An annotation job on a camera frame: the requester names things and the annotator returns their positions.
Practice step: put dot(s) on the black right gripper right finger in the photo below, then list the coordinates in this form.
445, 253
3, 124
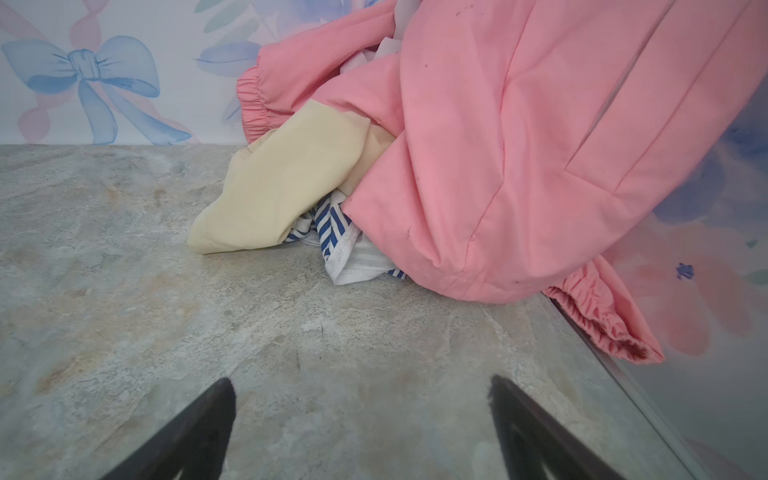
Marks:
534, 445

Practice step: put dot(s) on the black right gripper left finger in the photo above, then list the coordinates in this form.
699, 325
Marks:
192, 445

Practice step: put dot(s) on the blue white striped cloth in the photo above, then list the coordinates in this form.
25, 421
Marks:
349, 255

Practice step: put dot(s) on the cream yellow cloth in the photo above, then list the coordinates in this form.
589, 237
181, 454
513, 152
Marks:
282, 175

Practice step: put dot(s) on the white cloth in pile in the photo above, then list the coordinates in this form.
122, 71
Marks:
403, 13

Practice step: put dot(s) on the pink garment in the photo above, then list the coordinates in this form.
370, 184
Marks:
529, 136

